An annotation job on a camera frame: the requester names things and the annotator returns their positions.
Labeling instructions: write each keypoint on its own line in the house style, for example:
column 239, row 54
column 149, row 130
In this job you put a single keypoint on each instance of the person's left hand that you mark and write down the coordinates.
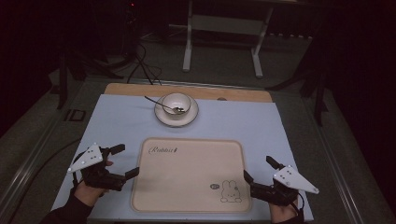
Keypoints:
column 87, row 194

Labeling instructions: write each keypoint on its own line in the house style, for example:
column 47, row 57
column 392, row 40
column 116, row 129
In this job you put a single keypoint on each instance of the metal spoon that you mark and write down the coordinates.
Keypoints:
column 155, row 102

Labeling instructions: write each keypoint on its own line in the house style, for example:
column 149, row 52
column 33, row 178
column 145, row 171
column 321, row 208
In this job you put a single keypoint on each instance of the white metal stand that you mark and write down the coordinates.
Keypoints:
column 224, row 25

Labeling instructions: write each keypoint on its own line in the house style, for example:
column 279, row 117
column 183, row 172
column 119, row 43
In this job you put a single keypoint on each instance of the light blue table mat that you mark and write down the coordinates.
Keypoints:
column 124, row 124

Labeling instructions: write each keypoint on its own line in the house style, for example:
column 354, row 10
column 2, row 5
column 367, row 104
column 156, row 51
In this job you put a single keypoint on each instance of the black device with red light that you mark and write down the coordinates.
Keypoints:
column 131, row 28

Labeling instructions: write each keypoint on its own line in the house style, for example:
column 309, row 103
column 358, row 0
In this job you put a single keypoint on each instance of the beige rabbit print tray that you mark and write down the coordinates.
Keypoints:
column 186, row 177

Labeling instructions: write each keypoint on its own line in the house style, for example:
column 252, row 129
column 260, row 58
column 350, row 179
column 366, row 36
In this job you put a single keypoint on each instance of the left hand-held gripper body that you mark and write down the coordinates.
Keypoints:
column 88, row 157

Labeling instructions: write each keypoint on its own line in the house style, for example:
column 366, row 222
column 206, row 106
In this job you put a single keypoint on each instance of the dark metal stand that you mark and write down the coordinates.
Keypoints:
column 319, row 93
column 63, row 81

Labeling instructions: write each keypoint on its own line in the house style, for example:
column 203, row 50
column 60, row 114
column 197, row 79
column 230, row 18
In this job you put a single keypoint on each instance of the white ceramic bowl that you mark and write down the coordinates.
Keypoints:
column 176, row 104

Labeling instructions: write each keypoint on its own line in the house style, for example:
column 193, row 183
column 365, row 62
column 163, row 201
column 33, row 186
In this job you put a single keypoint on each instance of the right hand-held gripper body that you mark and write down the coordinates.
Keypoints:
column 291, row 182

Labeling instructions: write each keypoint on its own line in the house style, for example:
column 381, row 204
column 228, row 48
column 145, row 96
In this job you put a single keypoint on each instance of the floor socket box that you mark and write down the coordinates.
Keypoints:
column 75, row 115

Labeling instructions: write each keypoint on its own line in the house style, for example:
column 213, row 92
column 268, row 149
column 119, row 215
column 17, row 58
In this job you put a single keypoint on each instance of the person's right hand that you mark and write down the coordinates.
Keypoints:
column 282, row 213

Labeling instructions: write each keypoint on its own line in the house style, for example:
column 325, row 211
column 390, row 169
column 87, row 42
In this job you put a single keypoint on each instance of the white ceramic plate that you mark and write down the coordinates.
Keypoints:
column 190, row 118

